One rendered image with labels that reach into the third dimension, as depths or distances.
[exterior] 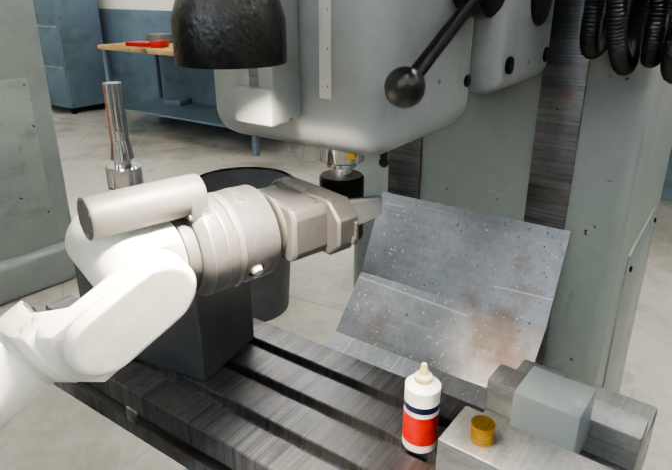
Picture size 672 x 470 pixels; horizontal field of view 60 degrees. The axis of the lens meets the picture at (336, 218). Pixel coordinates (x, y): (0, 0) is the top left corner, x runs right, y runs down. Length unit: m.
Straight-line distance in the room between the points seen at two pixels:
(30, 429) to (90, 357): 1.97
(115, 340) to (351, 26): 0.30
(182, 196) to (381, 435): 0.41
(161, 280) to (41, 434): 1.96
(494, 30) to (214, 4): 0.34
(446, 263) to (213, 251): 0.55
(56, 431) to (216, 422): 1.65
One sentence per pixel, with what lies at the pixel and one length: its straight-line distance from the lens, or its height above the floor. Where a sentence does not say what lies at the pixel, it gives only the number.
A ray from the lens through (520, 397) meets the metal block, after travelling 0.59.
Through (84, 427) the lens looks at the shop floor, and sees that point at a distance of 2.37.
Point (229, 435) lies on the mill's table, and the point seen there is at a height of 0.95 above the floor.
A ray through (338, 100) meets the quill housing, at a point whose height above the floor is 1.36.
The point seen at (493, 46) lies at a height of 1.39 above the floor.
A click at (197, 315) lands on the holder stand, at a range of 0.78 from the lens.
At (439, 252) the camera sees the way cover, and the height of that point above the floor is 1.04.
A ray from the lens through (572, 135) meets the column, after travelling 0.89.
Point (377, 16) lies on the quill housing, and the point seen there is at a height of 1.43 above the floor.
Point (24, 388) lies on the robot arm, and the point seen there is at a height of 1.17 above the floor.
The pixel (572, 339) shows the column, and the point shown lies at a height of 0.93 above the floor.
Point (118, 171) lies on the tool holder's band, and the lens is 0.84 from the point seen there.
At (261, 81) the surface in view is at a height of 1.38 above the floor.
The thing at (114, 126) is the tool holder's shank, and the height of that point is 1.27.
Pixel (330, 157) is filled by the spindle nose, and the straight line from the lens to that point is 0.59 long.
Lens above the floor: 1.45
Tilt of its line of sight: 21 degrees down
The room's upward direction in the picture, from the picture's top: straight up
